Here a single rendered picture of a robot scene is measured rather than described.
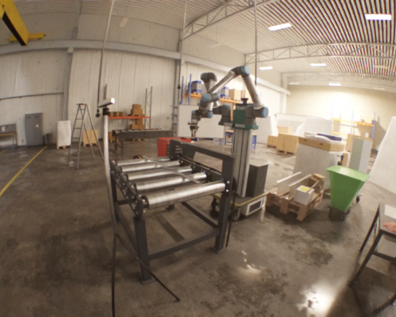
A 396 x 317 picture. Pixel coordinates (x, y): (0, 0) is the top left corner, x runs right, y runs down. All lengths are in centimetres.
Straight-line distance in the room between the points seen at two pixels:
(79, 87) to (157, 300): 1142
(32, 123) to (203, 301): 1133
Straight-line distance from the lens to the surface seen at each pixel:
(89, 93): 1190
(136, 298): 183
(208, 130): 698
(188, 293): 184
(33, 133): 1172
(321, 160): 462
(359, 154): 458
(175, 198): 149
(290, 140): 1005
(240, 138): 289
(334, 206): 370
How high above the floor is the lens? 152
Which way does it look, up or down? 13 degrees down
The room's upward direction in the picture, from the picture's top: 3 degrees clockwise
